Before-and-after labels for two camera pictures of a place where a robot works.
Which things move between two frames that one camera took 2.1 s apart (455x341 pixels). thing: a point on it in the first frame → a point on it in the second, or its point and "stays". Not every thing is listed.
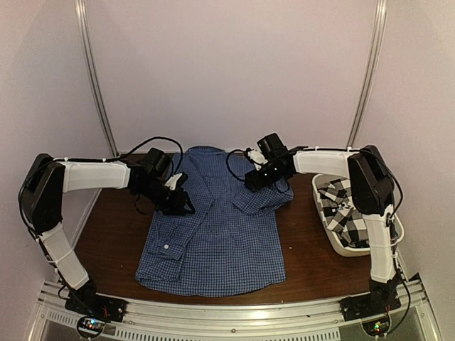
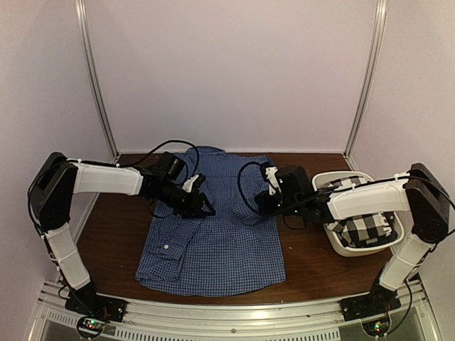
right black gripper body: (272, 176) → (289, 207)
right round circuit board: (377, 327) stays
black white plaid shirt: (340, 214) stays
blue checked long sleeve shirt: (230, 244) stays
